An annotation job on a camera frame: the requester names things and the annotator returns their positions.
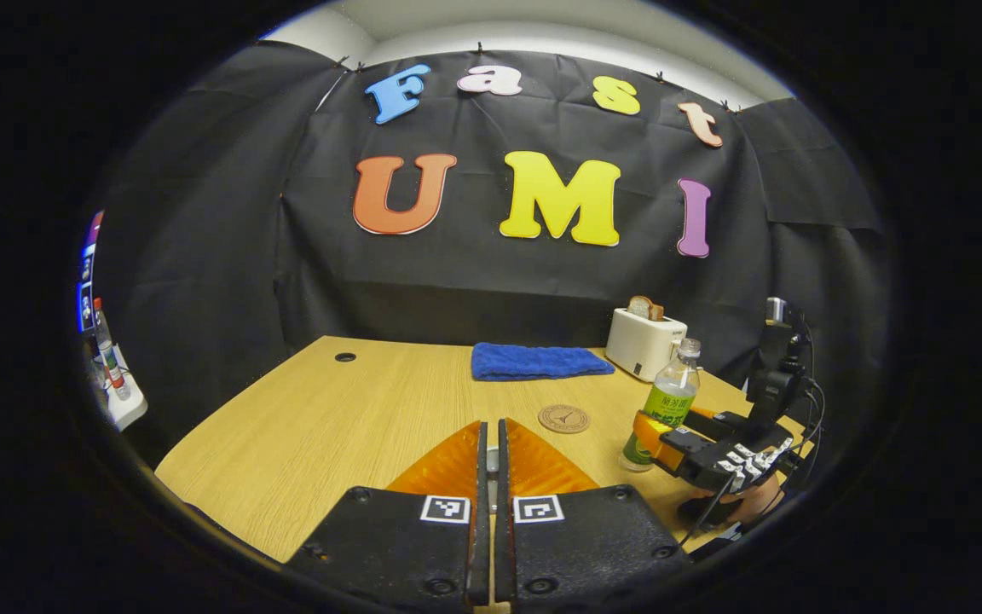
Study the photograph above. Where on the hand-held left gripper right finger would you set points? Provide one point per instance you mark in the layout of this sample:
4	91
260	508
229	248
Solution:
585	546

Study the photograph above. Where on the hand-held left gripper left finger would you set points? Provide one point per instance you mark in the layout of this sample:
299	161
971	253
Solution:
406	550

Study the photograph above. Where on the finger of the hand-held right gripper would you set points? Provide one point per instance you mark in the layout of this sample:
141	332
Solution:
655	439
717	418

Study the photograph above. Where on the clear green-label water bottle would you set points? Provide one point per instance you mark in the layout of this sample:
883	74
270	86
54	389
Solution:
670	396

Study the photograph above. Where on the round brown coaster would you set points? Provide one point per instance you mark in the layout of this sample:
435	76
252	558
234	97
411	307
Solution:
563	418

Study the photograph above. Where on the white teacup lid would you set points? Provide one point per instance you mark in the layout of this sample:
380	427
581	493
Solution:
492	460

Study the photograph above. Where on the red-cap plastic bottle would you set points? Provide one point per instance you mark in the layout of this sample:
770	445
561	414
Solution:
109	354

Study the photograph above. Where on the white toaster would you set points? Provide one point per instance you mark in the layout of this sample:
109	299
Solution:
640	341

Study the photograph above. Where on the brown bread slice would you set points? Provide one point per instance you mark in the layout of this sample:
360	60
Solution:
644	307

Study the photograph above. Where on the blue towel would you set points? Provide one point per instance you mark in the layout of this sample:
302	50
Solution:
538	362

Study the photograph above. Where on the white side table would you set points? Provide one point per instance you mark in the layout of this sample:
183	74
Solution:
126	409

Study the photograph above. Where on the black backdrop cloth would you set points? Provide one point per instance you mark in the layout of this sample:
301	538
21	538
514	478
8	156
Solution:
201	256

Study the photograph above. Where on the computer monitor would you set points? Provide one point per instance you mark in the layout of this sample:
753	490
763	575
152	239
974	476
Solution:
87	273

